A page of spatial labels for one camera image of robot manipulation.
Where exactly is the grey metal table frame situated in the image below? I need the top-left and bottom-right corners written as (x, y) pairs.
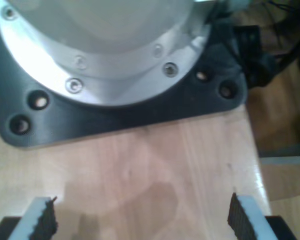
top-left (258, 142), bottom-right (300, 166)

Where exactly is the thick black floor cable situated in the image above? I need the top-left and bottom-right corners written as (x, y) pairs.
top-left (264, 0), bottom-right (300, 76)

